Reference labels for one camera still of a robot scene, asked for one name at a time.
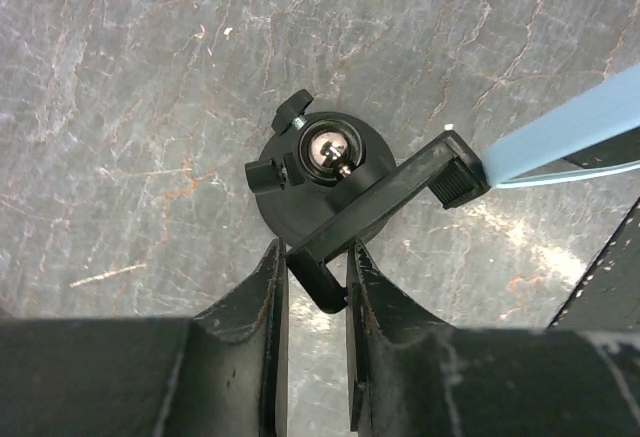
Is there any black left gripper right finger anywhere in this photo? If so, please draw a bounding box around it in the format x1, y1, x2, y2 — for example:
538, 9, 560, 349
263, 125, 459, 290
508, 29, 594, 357
346, 243, 639, 436

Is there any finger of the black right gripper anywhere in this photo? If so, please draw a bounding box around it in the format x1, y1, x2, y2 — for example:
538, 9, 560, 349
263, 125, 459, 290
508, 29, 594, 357
550, 203, 639, 330

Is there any black phone stand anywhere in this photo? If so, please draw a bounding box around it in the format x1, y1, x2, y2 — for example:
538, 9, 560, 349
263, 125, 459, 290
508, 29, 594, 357
245, 89, 490, 314

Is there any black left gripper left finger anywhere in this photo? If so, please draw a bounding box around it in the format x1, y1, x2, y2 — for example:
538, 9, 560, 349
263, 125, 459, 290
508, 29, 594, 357
1, 239, 288, 436

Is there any phone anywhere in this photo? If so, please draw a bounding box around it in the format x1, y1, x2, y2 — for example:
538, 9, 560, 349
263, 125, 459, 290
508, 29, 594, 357
481, 65, 639, 189

